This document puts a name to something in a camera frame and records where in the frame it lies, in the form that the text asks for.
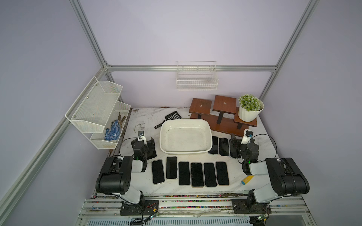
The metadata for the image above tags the pink case phone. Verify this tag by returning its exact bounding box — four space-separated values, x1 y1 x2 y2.
216 162 230 186
218 137 230 156

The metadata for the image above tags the white wire wall basket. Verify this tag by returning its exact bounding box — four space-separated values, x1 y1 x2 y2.
176 61 219 91

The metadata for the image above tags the black phone placed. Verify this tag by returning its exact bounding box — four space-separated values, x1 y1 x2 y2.
166 156 178 179
178 162 191 186
190 163 204 187

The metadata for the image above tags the white case phone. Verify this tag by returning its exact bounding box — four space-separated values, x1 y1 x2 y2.
147 150 157 160

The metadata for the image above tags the white plastic storage box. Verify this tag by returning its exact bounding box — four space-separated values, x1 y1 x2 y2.
159 119 213 155

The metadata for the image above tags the light blue case phone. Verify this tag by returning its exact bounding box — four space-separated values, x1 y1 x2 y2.
203 163 217 187

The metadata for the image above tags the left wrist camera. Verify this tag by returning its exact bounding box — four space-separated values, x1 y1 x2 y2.
138 131 147 144

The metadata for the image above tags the black slotted tray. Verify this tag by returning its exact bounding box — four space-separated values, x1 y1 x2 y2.
154 111 182 129

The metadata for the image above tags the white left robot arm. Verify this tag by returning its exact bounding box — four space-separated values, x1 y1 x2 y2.
95 138 156 206

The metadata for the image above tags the clear case silver phone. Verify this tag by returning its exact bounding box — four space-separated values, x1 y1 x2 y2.
151 160 165 185

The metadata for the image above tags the black phone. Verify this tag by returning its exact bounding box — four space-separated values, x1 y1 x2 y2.
230 154 241 159

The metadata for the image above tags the green artificial plant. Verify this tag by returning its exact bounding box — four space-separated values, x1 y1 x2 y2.
239 94 263 112

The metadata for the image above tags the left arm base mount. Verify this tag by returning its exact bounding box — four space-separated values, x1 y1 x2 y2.
120 197 159 216

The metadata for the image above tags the blue yellow toy fork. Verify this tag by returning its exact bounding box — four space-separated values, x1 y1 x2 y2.
241 175 254 185

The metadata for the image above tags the blue case phone large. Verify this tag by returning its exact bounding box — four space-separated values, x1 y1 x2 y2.
208 136 219 154

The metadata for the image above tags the white mesh upper shelf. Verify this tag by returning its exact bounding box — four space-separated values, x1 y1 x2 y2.
65 77 123 133

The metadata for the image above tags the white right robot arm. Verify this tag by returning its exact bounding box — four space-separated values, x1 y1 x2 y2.
230 131 310 206

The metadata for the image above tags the white ribbed plant pot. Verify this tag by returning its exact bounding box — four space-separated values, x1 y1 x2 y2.
238 98 264 122

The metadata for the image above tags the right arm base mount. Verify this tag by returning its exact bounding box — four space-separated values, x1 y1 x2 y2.
232 195 271 214

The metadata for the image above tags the blue toy in shelf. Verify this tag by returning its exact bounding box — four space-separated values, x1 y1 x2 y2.
104 120 121 141

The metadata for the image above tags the brown wooden tiered stand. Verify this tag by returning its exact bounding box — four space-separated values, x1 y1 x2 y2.
189 95 257 137

